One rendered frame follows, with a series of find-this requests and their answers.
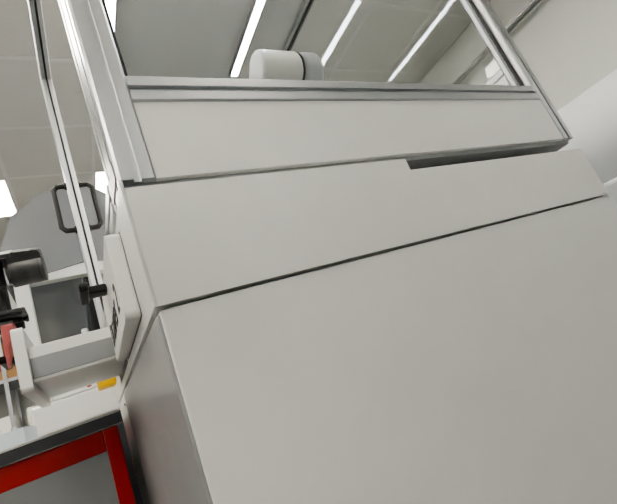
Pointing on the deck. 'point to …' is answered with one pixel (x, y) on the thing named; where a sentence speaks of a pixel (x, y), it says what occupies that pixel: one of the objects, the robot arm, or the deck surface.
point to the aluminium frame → (276, 116)
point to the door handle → (60, 210)
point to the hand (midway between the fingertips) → (3, 365)
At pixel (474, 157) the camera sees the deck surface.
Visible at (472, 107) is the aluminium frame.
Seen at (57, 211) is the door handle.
